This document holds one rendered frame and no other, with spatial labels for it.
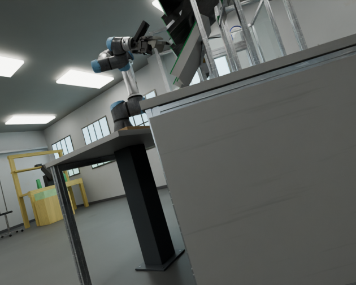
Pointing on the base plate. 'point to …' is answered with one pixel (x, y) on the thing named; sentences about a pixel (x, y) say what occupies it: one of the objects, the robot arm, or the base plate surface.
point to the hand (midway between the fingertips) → (164, 40)
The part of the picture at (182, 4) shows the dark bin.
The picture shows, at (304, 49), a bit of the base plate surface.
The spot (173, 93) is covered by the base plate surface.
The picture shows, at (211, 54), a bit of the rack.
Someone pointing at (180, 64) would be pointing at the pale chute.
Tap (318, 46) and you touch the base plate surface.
